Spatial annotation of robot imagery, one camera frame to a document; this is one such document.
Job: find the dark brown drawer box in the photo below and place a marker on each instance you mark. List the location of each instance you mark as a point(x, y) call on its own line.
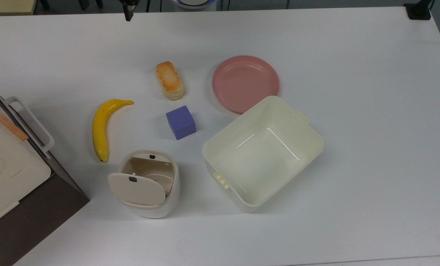
point(39, 214)

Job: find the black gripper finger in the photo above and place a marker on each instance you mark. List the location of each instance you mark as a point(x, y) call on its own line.
point(127, 11)
point(131, 11)

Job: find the orange tape strip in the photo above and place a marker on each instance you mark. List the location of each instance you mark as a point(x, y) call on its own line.
point(9, 125)

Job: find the small beige trash can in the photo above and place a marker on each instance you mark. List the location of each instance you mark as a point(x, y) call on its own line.
point(168, 199)

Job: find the black table clamp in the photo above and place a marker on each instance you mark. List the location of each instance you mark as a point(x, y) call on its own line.
point(418, 11)

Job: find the cream plastic bin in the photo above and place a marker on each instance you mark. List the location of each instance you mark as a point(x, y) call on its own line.
point(264, 155)

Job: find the yellow banana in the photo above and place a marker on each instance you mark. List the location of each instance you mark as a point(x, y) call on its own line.
point(100, 125)

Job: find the purple cube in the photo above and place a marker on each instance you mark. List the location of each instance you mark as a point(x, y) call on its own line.
point(181, 122)

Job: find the toasted bread loaf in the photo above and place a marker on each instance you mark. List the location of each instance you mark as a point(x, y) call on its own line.
point(169, 81)

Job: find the beige trash can lid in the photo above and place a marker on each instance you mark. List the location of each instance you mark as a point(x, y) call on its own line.
point(138, 192)

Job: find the pink plate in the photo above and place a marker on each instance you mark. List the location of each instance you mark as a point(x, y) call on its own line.
point(245, 84)

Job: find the yellowish wooden desk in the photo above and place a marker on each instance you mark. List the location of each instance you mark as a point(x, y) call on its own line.
point(6, 5)

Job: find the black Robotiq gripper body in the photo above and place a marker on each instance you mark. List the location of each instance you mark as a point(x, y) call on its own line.
point(128, 2)

